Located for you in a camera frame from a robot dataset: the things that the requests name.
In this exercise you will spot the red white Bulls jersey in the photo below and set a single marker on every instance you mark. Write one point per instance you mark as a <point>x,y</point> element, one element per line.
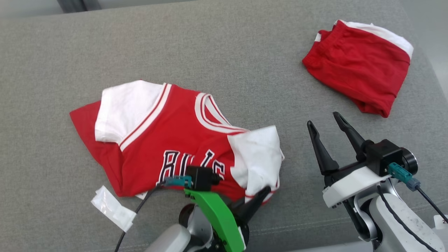
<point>164,133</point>

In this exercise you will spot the red shorts white waistband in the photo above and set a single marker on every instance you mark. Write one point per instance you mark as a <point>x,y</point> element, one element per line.
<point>357,66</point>

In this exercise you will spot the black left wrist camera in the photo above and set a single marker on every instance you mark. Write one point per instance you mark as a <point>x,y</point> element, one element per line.
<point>201,178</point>

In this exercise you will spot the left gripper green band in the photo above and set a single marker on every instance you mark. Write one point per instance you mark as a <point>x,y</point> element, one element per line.
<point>217,220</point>

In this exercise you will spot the grey fabric sofa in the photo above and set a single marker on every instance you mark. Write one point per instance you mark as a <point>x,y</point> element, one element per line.
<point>245,52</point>

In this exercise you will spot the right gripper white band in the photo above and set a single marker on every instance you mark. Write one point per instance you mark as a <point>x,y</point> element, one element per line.
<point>350,185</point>

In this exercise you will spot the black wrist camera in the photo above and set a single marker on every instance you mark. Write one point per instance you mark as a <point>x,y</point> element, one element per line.
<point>383,155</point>
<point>201,178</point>

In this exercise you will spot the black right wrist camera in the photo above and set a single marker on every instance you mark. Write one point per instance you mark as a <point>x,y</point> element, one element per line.
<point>383,155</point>

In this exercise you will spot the thick grey metal frame post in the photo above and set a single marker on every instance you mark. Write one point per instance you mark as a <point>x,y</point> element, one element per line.
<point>75,5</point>

